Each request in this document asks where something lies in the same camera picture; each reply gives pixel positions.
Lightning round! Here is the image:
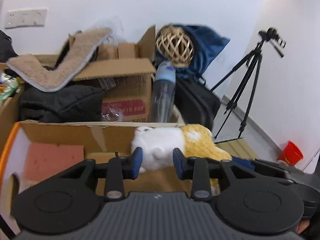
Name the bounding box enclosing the black case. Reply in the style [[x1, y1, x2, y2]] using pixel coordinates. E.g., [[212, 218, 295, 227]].
[[174, 79, 221, 132]]

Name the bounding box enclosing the blue fabric bag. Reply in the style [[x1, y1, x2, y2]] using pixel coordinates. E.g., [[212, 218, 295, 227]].
[[153, 24, 230, 80]]

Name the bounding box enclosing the white and yellow plush toy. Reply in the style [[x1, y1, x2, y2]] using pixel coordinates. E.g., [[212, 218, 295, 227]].
[[131, 124, 233, 195]]

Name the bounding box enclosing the pile of colourful packets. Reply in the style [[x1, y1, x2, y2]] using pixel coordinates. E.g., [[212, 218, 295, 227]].
[[0, 70, 22, 103]]

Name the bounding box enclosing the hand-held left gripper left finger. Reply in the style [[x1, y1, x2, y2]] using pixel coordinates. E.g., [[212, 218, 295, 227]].
[[50, 147, 144, 202]]

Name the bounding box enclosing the beige fluffy mat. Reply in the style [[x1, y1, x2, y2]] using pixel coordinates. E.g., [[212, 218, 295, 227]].
[[6, 27, 113, 92]]

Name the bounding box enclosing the black cloth bundle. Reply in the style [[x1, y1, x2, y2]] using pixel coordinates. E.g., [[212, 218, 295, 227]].
[[19, 85, 105, 123]]

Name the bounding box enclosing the black tripod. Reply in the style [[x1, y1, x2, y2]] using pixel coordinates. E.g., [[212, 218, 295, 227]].
[[210, 27, 287, 144]]

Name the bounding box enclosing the red plastic cup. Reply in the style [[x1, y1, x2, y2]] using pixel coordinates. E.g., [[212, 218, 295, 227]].
[[277, 140, 304, 166]]

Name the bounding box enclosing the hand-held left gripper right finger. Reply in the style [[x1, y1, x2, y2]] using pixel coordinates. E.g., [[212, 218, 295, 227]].
[[172, 148, 269, 201]]

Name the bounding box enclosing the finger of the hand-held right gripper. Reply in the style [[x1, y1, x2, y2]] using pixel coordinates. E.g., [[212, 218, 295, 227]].
[[231, 157, 256, 172]]

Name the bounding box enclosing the black bag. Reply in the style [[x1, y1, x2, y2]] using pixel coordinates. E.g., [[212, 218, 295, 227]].
[[0, 29, 19, 64]]

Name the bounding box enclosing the white wall socket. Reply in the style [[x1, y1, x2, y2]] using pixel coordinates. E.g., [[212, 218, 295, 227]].
[[5, 8, 48, 28]]

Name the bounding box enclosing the large brown cardboard box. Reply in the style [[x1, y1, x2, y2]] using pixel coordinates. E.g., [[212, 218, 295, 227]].
[[32, 25, 158, 123]]

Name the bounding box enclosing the water bottle with blue cap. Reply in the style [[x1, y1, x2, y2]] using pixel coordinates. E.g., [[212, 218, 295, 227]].
[[148, 60, 176, 123]]

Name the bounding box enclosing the woven rattan ball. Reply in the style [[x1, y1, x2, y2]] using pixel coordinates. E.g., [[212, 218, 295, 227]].
[[155, 24, 195, 68]]

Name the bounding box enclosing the red cardboard box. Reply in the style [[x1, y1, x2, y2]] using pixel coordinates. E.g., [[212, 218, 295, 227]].
[[0, 120, 235, 233]]

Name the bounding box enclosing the clear plastic bag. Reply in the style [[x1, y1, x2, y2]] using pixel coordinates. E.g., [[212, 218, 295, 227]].
[[101, 104, 124, 122]]

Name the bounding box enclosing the pink sponge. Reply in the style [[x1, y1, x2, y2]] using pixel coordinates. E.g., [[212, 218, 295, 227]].
[[24, 143, 85, 182]]

